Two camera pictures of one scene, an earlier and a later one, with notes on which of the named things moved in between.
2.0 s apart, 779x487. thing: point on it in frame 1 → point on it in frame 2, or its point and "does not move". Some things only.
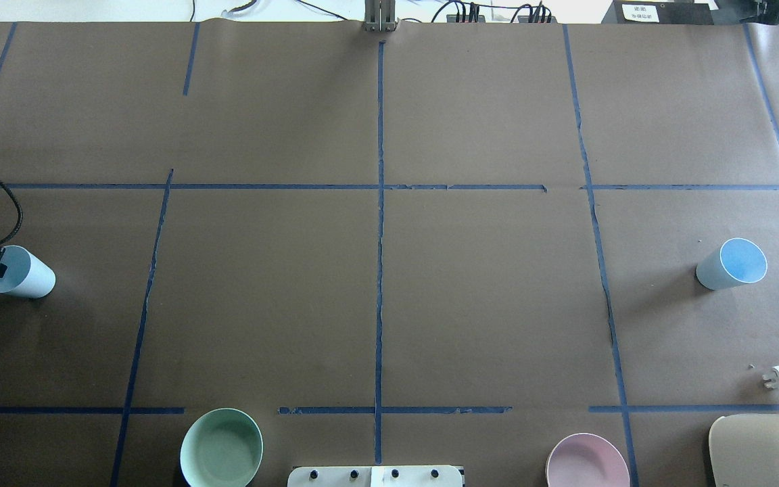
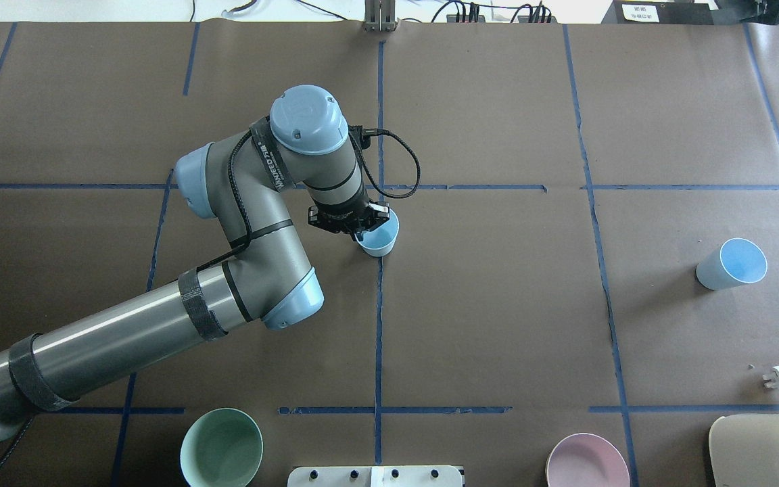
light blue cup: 27,275 → 381,241
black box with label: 659,12 does not move
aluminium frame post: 379,16 does not move
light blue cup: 737,262 does not move
